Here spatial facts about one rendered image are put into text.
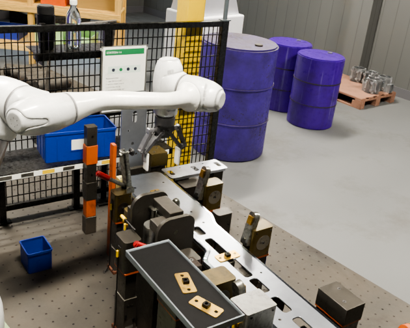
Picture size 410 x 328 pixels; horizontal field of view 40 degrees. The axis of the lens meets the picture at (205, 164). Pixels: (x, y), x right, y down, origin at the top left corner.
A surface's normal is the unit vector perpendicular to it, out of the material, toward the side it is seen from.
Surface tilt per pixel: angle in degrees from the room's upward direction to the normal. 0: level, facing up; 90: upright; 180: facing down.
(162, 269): 0
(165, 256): 0
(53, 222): 0
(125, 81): 90
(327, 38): 90
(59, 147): 90
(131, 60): 90
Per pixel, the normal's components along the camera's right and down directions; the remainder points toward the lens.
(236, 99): -0.03, 0.41
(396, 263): 0.10, -0.90
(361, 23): -0.74, 0.21
